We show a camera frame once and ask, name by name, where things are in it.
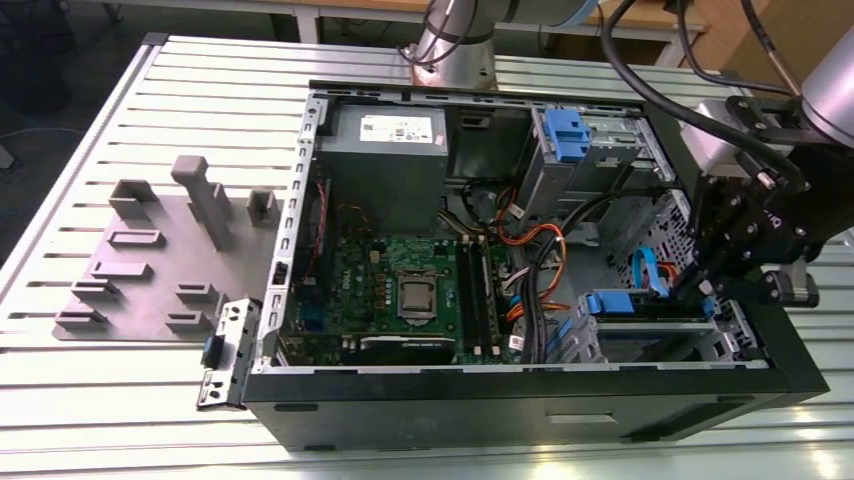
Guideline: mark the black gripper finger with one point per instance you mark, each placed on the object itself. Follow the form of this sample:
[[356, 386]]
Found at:
[[723, 215], [740, 282]]

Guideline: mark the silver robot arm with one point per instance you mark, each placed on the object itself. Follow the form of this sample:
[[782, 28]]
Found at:
[[467, 65]]

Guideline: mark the metal disk bay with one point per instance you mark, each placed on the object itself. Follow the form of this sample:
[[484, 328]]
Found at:
[[654, 329]]

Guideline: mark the metal optical drive cage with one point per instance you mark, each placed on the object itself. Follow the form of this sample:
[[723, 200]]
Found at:
[[567, 185]]

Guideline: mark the blue drive latch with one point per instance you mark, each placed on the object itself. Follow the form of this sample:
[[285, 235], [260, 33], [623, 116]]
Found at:
[[567, 132]]

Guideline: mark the wooden cabinet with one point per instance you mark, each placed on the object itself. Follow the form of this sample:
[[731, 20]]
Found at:
[[821, 15]]

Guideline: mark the black PC case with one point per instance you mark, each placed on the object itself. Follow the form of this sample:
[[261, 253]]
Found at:
[[467, 410]]

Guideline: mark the CPU socket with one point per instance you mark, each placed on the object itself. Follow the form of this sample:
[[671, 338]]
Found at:
[[419, 320]]

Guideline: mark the silver CPU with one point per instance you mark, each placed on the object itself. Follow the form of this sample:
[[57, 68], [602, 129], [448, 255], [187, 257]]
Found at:
[[415, 297]]

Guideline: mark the grey power supply unit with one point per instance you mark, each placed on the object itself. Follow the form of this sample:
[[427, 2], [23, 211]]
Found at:
[[380, 185]]

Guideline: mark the black graphics card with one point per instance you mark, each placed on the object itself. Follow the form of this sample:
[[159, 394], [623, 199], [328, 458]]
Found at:
[[400, 350]]

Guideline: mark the green motherboard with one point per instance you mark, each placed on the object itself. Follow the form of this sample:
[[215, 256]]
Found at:
[[360, 285]]

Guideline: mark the grey parts rack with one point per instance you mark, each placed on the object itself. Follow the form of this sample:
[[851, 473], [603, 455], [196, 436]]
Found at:
[[160, 270]]

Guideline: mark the large silver wrist camera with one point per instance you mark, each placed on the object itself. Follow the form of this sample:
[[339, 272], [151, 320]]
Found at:
[[716, 135]]

